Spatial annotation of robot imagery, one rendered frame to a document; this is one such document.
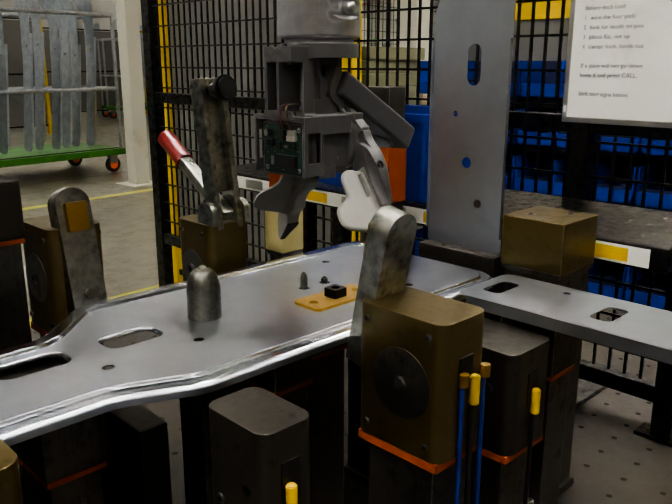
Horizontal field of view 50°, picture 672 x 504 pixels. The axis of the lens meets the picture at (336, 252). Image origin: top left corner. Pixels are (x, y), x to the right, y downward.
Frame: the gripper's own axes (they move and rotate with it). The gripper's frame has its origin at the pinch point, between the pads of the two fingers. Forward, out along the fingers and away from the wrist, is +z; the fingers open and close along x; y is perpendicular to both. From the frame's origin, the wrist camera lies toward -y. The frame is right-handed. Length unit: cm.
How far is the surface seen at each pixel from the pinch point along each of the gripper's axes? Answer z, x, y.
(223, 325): 4.9, -1.6, 12.7
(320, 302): 4.6, 0.4, 2.5
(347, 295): 4.6, 0.7, -0.9
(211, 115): -12.4, -20.6, 0.1
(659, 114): -11, 8, -54
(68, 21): -64, -785, -333
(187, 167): -6.0, -25.2, 0.7
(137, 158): 77, -622, -319
